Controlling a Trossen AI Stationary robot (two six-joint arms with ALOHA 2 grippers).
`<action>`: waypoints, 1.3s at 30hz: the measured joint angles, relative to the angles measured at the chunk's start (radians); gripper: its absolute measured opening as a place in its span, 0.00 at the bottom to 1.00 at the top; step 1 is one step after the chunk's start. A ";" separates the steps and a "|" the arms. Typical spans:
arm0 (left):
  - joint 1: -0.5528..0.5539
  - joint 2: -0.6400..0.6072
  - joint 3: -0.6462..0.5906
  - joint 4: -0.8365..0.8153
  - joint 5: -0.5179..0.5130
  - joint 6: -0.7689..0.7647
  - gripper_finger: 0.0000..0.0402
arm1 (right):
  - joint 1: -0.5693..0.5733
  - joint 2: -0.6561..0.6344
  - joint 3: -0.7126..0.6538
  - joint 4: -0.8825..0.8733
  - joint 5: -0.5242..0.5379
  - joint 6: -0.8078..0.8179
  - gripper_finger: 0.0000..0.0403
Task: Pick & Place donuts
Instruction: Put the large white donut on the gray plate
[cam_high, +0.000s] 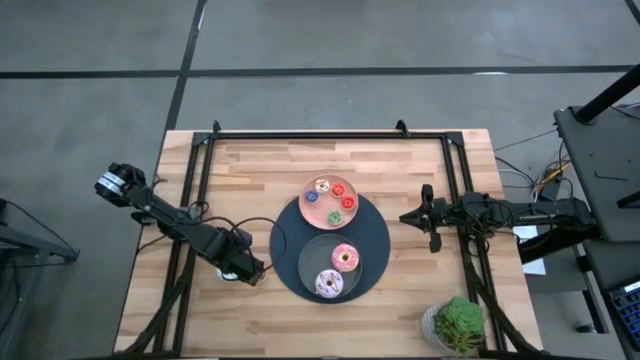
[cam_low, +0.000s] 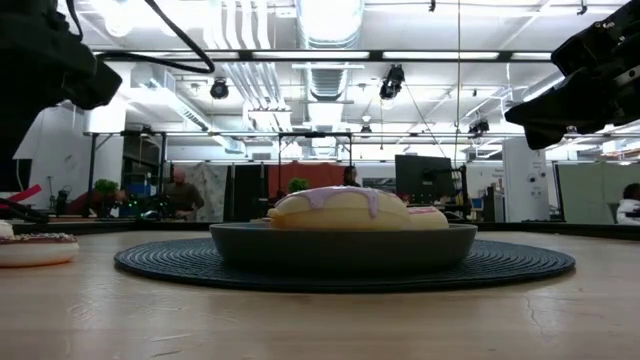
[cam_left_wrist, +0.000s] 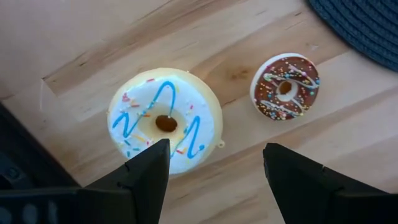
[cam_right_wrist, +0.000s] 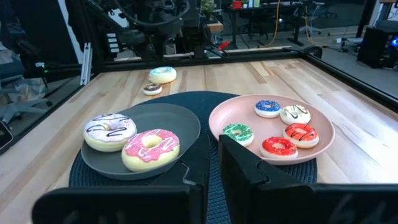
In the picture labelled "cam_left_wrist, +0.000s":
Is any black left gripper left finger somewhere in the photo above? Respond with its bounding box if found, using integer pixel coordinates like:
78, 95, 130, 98
0, 139, 171, 224

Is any large white-iced blue-drizzle donut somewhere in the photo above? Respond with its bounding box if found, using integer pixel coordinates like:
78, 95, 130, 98
107, 67, 225, 175

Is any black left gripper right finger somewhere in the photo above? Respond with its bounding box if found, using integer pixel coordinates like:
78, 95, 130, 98
263, 142, 398, 224

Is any round dark woven placemat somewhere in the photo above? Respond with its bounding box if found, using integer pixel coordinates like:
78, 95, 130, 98
306, 0, 398, 73

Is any black aluminium table frame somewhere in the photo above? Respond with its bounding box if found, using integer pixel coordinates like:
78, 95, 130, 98
0, 102, 83, 191

